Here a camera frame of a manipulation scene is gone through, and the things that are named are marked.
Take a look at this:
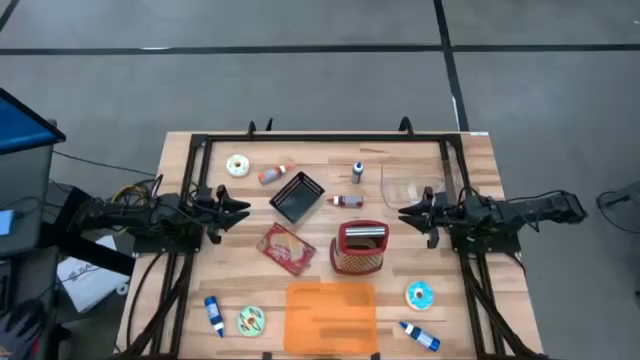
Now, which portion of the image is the white frosted donut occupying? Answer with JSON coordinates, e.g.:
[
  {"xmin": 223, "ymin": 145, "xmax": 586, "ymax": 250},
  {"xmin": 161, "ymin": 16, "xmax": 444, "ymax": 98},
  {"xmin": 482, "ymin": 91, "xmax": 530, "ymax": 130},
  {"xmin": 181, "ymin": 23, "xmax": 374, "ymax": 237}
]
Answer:
[{"xmin": 225, "ymin": 153, "xmax": 251, "ymax": 178}]

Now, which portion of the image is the blue frosted donut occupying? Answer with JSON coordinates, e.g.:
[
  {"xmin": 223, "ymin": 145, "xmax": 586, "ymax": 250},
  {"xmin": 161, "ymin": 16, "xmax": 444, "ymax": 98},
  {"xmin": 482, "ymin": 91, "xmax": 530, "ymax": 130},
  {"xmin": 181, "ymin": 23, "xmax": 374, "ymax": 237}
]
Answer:
[{"xmin": 404, "ymin": 280, "xmax": 435, "ymax": 312}]

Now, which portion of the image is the green frosted donut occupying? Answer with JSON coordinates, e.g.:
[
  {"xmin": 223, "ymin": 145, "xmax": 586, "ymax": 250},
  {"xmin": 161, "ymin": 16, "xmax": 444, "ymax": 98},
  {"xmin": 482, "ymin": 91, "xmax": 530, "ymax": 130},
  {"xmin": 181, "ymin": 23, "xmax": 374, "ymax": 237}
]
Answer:
[{"xmin": 236, "ymin": 305, "xmax": 267, "ymax": 337}]

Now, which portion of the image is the light blue small item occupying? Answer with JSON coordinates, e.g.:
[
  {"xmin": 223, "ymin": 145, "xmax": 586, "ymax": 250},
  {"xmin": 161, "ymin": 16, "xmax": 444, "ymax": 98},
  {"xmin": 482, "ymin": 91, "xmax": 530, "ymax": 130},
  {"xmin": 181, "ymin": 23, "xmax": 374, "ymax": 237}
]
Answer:
[{"xmin": 0, "ymin": 208, "xmax": 17, "ymax": 237}]

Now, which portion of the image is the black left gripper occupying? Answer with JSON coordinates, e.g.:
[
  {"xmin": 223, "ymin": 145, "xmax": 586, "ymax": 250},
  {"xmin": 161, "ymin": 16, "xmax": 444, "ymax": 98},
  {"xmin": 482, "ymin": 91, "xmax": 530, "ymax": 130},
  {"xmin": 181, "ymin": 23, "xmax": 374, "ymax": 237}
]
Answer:
[{"xmin": 189, "ymin": 184, "xmax": 251, "ymax": 245}]

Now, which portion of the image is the orange plastic tray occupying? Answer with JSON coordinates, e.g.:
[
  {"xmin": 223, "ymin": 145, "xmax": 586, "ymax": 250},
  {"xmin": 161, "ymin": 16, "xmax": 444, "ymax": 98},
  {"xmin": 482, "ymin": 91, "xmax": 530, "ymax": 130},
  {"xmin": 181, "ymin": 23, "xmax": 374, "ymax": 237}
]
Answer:
[{"xmin": 283, "ymin": 281, "xmax": 378, "ymax": 356}]

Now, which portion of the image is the red snack packet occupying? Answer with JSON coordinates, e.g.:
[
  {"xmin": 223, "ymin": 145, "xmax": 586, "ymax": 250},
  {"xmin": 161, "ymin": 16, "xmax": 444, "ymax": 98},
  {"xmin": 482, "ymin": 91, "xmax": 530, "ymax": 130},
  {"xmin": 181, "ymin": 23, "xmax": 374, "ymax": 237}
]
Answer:
[{"xmin": 255, "ymin": 222, "xmax": 318, "ymax": 277}]

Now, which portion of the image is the clear plastic tray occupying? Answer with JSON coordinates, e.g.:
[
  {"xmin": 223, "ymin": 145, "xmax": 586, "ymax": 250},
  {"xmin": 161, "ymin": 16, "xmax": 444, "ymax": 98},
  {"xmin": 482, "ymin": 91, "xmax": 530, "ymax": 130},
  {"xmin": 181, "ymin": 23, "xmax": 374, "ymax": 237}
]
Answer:
[{"xmin": 379, "ymin": 162, "xmax": 451, "ymax": 210}]

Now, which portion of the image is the person's hand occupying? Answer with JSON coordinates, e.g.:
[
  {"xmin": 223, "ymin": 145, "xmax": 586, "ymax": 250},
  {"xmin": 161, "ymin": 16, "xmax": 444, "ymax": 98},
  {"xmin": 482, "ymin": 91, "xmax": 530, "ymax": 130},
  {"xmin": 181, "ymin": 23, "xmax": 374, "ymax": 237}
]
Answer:
[{"xmin": 0, "ymin": 298, "xmax": 47, "ymax": 360}]

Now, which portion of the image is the black floor cable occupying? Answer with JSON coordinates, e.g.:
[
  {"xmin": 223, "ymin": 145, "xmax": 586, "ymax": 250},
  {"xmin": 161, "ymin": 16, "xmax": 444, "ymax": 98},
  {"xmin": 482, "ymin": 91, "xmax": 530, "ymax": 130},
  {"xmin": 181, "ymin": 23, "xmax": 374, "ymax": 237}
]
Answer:
[{"xmin": 594, "ymin": 188, "xmax": 640, "ymax": 236}]

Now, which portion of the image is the red bottle orange cap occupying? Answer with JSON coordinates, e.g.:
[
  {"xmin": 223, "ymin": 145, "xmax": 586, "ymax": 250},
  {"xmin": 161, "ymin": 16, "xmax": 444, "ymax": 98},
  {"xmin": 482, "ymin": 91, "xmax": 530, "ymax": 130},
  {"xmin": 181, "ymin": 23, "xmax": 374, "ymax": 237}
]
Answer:
[{"xmin": 257, "ymin": 162, "xmax": 296, "ymax": 186}]

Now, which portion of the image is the white printed paper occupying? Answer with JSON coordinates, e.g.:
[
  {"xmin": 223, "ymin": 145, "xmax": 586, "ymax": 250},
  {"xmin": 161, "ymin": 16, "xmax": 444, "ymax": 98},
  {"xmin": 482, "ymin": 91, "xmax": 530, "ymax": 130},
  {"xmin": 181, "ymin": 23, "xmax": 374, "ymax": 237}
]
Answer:
[{"xmin": 56, "ymin": 234, "xmax": 132, "ymax": 314}]

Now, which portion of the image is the red bottle white cap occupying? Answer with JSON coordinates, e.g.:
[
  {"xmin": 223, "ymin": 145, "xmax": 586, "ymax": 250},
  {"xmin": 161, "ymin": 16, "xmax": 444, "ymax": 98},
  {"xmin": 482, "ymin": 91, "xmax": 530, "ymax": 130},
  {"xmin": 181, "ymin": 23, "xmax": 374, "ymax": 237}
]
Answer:
[{"xmin": 326, "ymin": 194, "xmax": 365, "ymax": 209}]

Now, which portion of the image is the black equipment stand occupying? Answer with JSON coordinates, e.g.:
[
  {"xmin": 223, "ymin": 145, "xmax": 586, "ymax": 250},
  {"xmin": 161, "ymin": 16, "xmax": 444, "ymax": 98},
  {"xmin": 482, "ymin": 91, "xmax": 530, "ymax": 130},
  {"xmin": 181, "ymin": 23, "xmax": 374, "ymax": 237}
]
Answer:
[{"xmin": 37, "ymin": 185, "xmax": 136, "ymax": 277}]

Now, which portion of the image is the black aluminium table frame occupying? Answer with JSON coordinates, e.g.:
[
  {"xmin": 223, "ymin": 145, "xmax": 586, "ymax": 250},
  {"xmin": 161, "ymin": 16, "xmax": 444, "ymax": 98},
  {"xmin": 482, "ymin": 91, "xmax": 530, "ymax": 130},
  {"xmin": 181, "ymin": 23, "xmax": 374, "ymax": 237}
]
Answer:
[{"xmin": 117, "ymin": 117, "xmax": 546, "ymax": 360}]

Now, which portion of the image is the black slotted plastic basket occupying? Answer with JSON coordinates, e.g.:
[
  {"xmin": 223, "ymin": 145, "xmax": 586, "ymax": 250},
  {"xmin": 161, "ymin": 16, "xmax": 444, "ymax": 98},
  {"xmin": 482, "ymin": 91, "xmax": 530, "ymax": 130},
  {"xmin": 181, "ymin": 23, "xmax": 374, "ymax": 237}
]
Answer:
[{"xmin": 268, "ymin": 171, "xmax": 326, "ymax": 225}]

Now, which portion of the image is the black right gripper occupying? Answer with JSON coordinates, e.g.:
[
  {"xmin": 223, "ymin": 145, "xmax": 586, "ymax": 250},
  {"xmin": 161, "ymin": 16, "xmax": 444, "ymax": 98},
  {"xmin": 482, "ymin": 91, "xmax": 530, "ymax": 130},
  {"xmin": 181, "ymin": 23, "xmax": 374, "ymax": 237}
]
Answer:
[{"xmin": 398, "ymin": 187, "xmax": 469, "ymax": 250}]

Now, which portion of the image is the dark blue glue bottle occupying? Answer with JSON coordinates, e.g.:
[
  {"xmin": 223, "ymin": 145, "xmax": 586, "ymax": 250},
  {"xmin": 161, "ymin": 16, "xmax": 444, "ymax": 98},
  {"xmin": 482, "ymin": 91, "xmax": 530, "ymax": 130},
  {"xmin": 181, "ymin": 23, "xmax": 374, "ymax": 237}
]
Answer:
[
  {"xmin": 203, "ymin": 295, "xmax": 226, "ymax": 339},
  {"xmin": 398, "ymin": 320, "xmax": 442, "ymax": 353}
]

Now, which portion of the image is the grey cabinet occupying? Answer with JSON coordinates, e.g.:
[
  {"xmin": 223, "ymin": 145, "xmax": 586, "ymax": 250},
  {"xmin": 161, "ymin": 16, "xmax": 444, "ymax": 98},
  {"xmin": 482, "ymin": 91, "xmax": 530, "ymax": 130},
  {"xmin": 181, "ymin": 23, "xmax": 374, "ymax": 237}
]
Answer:
[{"xmin": 0, "ymin": 142, "xmax": 55, "ymax": 257}]

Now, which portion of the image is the black computer monitor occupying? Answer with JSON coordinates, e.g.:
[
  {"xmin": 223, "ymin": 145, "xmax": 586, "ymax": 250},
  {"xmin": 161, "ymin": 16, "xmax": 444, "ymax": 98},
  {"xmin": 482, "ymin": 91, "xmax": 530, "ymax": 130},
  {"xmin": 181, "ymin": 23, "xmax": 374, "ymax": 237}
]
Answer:
[{"xmin": 0, "ymin": 87, "xmax": 67, "ymax": 156}]

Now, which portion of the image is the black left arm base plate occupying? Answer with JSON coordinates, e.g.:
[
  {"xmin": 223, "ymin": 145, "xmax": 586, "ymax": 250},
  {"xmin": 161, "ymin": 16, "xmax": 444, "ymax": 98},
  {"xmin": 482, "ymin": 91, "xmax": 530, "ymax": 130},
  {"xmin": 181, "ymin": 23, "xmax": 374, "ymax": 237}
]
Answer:
[{"xmin": 132, "ymin": 232, "xmax": 204, "ymax": 256}]

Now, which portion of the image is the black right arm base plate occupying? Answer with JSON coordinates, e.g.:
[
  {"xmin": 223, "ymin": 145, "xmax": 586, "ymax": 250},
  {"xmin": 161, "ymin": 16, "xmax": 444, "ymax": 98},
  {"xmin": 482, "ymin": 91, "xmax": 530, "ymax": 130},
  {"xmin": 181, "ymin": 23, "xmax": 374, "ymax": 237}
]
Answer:
[{"xmin": 449, "ymin": 232, "xmax": 522, "ymax": 255}]

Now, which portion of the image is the red mesh basket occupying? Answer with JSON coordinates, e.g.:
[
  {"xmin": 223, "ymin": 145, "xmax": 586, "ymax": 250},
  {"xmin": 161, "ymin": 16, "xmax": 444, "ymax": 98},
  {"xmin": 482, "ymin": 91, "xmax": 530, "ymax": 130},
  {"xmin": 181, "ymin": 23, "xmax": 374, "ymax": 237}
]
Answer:
[{"xmin": 329, "ymin": 219, "xmax": 391, "ymax": 276}]

